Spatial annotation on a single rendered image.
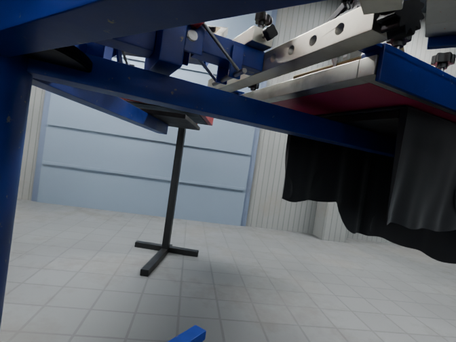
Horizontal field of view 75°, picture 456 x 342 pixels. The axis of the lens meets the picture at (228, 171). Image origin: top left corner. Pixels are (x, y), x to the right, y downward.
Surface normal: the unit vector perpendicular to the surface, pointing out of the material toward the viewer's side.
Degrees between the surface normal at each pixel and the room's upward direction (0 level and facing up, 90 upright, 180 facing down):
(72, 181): 90
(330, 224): 90
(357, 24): 90
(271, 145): 90
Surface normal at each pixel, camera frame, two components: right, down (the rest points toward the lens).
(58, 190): 0.12, 0.04
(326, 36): -0.88, -0.11
